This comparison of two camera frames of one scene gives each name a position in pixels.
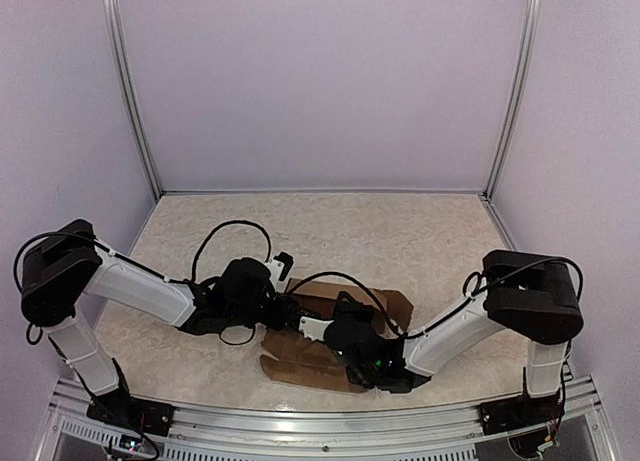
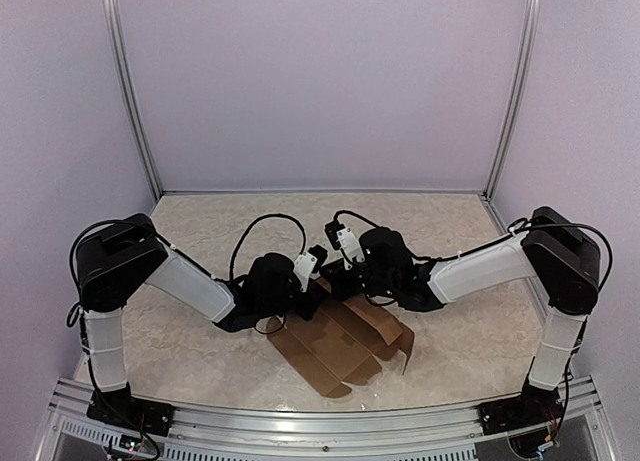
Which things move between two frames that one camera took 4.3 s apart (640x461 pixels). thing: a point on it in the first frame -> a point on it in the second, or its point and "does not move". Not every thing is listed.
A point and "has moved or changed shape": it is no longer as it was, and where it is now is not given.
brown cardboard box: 298,362 has moved or changed shape
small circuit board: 130,443 does not move
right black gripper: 348,309 -> 335,279
